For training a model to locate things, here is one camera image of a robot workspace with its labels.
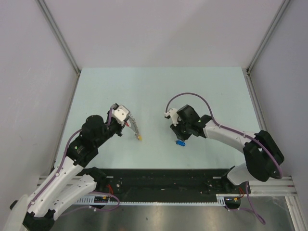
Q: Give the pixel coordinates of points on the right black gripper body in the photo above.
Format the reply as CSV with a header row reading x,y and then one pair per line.
x,y
182,129

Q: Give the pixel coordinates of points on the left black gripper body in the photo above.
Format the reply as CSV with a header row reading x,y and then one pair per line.
x,y
114,127

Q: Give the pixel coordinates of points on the red handled metal key holder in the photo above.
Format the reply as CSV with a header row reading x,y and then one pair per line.
x,y
131,123

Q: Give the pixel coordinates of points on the key with blue cap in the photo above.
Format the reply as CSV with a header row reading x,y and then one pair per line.
x,y
180,143

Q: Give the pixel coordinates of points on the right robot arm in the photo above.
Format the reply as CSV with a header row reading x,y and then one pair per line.
x,y
261,153

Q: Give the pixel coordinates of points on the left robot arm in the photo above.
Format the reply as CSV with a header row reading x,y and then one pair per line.
x,y
40,210

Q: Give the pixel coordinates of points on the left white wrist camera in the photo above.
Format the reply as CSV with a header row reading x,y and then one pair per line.
x,y
120,113

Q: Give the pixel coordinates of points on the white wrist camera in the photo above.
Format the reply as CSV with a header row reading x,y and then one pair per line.
x,y
172,114
120,113

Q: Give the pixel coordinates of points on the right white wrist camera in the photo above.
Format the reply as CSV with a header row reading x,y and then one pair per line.
x,y
172,114

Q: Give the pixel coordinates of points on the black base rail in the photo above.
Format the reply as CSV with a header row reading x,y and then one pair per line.
x,y
169,185

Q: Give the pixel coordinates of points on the right aluminium corner post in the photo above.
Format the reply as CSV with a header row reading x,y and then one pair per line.
x,y
269,33

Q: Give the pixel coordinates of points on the aluminium corner post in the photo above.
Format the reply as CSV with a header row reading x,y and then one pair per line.
x,y
269,33
42,5

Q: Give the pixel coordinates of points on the left aluminium corner post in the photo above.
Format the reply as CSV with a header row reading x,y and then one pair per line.
x,y
42,5

